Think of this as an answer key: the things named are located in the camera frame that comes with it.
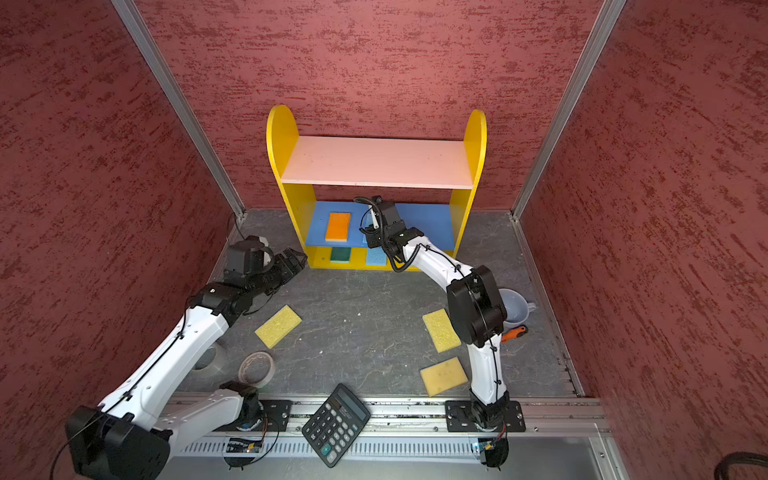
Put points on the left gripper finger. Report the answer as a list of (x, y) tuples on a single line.
[(292, 260), (283, 273)]

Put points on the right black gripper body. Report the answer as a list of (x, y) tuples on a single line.
[(379, 236)]

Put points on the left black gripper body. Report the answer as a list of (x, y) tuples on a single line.
[(271, 273)]

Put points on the blue sponge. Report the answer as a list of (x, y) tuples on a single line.
[(365, 233), (376, 257)]

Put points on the dark green scrub sponge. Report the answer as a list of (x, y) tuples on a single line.
[(340, 254)]

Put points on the orange sponge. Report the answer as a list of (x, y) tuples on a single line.
[(338, 227)]

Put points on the yellow sponge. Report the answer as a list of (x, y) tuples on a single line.
[(443, 376), (278, 326), (440, 329)]

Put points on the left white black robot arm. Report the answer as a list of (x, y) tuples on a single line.
[(127, 436)]

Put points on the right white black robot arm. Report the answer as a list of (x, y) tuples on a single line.
[(474, 305)]

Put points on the yellow shelf pink blue boards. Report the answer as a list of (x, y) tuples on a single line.
[(301, 163)]

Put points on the clear tape roll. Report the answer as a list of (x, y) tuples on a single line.
[(257, 369)]

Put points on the grey tape roll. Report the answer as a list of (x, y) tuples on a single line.
[(212, 361)]

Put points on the grey plastic cup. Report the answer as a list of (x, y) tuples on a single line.
[(518, 308)]

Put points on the black calculator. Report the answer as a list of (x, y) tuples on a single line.
[(335, 426)]

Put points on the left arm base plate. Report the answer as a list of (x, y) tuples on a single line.
[(277, 414)]

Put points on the orange handled screwdriver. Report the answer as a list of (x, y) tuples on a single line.
[(514, 333)]

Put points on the left circuit board with wires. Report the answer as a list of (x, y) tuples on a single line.
[(242, 452)]

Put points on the circuit board with wires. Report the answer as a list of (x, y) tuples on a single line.
[(242, 452), (493, 453)]

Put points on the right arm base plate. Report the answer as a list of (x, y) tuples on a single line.
[(459, 415)]

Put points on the left aluminium corner post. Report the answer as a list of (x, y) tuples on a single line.
[(131, 18)]

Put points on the aluminium corner post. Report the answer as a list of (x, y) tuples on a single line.
[(131, 18), (604, 24)]

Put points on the right circuit board with wires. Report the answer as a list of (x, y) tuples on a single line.
[(493, 453)]

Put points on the aluminium front rail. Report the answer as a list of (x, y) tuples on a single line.
[(415, 429)]

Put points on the right aluminium corner post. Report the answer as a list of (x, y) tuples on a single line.
[(604, 24)]

